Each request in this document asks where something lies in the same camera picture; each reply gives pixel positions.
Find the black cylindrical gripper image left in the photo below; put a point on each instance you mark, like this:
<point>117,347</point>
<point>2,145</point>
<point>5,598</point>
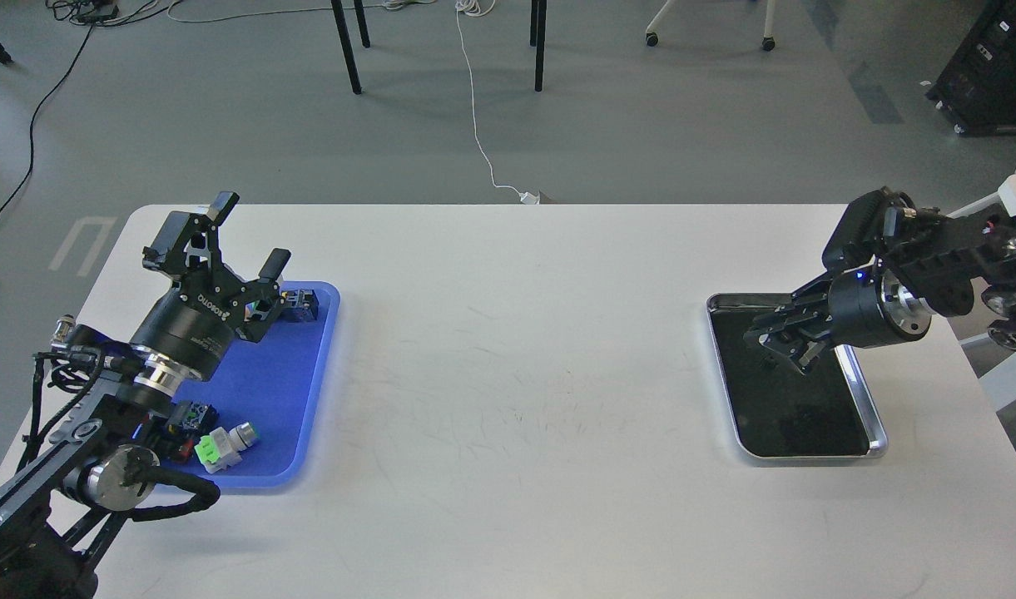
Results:
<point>197,320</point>

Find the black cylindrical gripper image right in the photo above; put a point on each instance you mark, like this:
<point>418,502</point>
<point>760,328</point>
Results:
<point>863,308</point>

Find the silver metal tray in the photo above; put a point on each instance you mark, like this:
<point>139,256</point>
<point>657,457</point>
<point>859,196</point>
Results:
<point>779,415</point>

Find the blue plastic tray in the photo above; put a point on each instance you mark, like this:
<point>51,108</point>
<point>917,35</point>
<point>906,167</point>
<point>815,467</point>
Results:
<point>274,385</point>

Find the red mushroom emergency button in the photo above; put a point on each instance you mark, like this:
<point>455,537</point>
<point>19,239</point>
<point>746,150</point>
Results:
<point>174,438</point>

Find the white chair base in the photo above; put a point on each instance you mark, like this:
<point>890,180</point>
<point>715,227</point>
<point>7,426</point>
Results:
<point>754,19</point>

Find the black equipment case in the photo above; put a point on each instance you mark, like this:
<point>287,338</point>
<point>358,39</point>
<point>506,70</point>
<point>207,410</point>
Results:
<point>977,88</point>

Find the white green push button switch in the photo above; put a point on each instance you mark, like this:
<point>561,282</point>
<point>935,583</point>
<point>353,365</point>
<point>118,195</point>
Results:
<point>219,449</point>

